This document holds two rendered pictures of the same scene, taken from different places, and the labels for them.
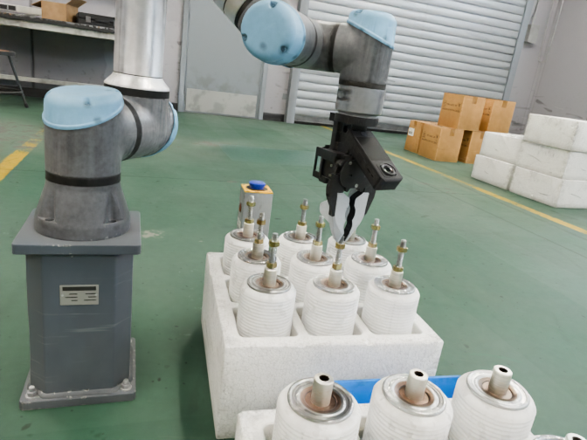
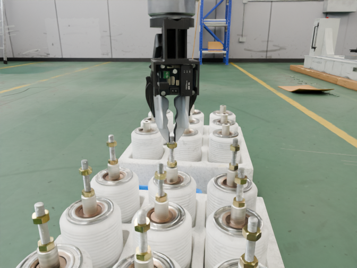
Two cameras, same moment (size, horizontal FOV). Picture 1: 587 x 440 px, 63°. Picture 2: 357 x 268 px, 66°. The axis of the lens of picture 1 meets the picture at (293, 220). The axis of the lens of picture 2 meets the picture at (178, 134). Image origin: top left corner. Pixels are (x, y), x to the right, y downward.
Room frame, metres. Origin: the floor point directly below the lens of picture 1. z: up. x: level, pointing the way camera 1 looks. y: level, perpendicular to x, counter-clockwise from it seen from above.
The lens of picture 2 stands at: (1.22, 0.12, 0.52)
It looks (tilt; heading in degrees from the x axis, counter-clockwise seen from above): 19 degrees down; 203
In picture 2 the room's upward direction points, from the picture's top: straight up
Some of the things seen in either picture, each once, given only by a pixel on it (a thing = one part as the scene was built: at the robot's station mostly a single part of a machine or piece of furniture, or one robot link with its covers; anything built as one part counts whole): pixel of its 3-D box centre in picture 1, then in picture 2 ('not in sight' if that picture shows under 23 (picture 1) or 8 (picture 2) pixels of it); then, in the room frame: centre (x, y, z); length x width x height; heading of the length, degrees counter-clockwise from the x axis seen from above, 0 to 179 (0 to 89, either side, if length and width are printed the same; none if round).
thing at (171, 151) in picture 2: (338, 256); (171, 155); (0.77, -0.09, 0.31); 0.01 x 0.01 x 0.08
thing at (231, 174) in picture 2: (270, 277); (232, 177); (0.74, 0.03, 0.26); 0.02 x 0.02 x 0.03
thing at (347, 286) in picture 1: (334, 284); (172, 179); (0.77, -0.09, 0.25); 0.08 x 0.08 x 0.01
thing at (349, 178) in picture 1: (348, 151); (172, 58); (0.79, -0.07, 0.49); 0.09 x 0.08 x 0.12; 32
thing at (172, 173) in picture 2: (334, 278); (172, 174); (0.77, -0.09, 0.26); 0.02 x 0.02 x 0.03
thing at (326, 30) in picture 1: (302, 43); not in sight; (0.80, 0.02, 0.64); 0.11 x 0.11 x 0.08; 74
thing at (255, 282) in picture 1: (269, 284); (232, 183); (0.74, 0.03, 0.25); 0.08 x 0.08 x 0.01
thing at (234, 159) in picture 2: (272, 254); (234, 157); (0.74, 0.03, 0.31); 0.01 x 0.01 x 0.08
